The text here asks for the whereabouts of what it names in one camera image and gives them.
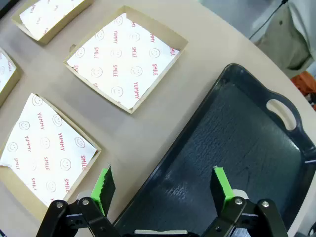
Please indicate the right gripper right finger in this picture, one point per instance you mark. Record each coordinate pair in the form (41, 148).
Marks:
(222, 190)

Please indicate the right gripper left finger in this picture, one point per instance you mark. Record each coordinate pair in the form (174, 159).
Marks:
(103, 187)

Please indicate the person in beige sweater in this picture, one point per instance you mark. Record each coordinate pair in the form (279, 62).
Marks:
(284, 42)

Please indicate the brown cardboard food box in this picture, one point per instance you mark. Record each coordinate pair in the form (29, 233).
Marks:
(16, 19)
(163, 32)
(11, 86)
(17, 185)

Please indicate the orange stool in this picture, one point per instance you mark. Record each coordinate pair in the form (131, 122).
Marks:
(304, 84)

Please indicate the white smiley print paper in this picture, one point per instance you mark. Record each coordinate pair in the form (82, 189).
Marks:
(3, 71)
(44, 148)
(49, 14)
(123, 61)

